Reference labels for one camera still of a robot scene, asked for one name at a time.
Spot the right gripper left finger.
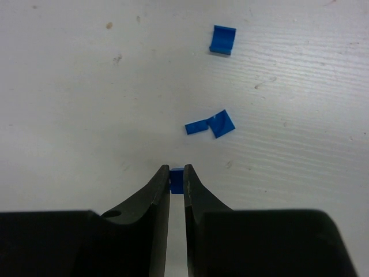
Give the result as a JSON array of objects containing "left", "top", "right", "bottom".
[{"left": 1, "top": 165, "right": 170, "bottom": 276}]

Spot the small blue lego piece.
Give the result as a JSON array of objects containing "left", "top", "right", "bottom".
[
  {"left": 170, "top": 167, "right": 184, "bottom": 194},
  {"left": 184, "top": 119, "right": 208, "bottom": 135},
  {"left": 206, "top": 110, "right": 235, "bottom": 139},
  {"left": 209, "top": 25, "right": 236, "bottom": 55}
]

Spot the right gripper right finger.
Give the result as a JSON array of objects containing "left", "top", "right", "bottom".
[{"left": 183, "top": 164, "right": 357, "bottom": 276}]

